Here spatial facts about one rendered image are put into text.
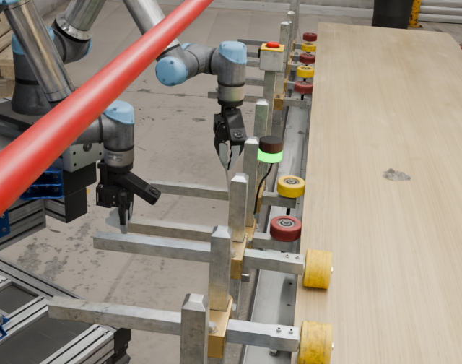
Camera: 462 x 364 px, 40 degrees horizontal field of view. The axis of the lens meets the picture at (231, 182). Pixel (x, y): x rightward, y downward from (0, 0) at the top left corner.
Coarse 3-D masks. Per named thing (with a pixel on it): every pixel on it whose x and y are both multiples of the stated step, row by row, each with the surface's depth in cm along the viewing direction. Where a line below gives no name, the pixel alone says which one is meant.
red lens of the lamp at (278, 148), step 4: (260, 140) 156; (260, 144) 156; (264, 144) 155; (268, 144) 154; (272, 144) 154; (276, 144) 154; (280, 144) 155; (260, 148) 156; (264, 148) 155; (268, 148) 155; (272, 148) 154; (276, 148) 155; (280, 148) 155; (268, 152) 155; (272, 152) 155; (276, 152) 155
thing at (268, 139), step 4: (264, 136) 158; (268, 136) 158; (272, 136) 158; (276, 136) 159; (264, 140) 156; (268, 140) 156; (272, 140) 156; (276, 140) 156; (280, 140) 157; (264, 152) 156; (260, 160) 158; (272, 164) 159; (268, 172) 160; (264, 176) 161; (260, 184) 162; (256, 196) 164; (256, 200) 164; (256, 204) 165; (256, 208) 166
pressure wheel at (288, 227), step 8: (280, 216) 164; (288, 216) 164; (272, 224) 160; (280, 224) 161; (288, 224) 161; (296, 224) 161; (272, 232) 160; (280, 232) 158; (288, 232) 158; (296, 232) 159; (280, 240) 159; (288, 240) 159
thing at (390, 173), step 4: (392, 168) 193; (384, 172) 194; (388, 172) 193; (392, 172) 192; (396, 172) 191; (400, 172) 193; (384, 176) 191; (388, 176) 190; (392, 176) 190; (396, 176) 190; (400, 176) 190; (404, 176) 190; (408, 176) 190; (396, 180) 189; (400, 180) 189; (404, 180) 189; (408, 180) 190
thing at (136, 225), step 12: (132, 228) 167; (144, 228) 166; (156, 228) 166; (168, 228) 165; (180, 228) 165; (192, 228) 165; (204, 228) 166; (204, 240) 165; (264, 240) 163; (276, 240) 162
